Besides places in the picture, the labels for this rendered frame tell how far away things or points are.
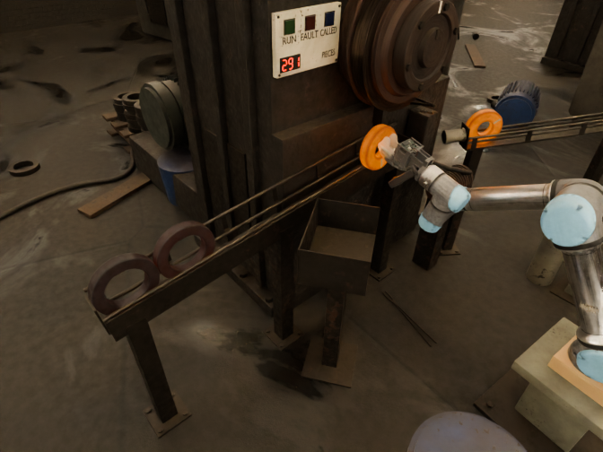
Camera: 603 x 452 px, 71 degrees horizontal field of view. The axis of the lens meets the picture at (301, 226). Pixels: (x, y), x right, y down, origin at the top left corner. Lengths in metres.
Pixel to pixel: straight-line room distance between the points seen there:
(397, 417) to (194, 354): 0.84
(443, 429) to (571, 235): 0.58
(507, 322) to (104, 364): 1.74
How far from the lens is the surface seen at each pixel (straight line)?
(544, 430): 1.85
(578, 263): 1.28
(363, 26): 1.43
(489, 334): 2.08
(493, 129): 2.08
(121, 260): 1.20
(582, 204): 1.21
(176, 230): 1.22
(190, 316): 2.01
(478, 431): 1.29
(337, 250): 1.37
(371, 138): 1.43
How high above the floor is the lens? 1.51
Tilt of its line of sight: 38 degrees down
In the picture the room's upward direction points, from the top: 1 degrees clockwise
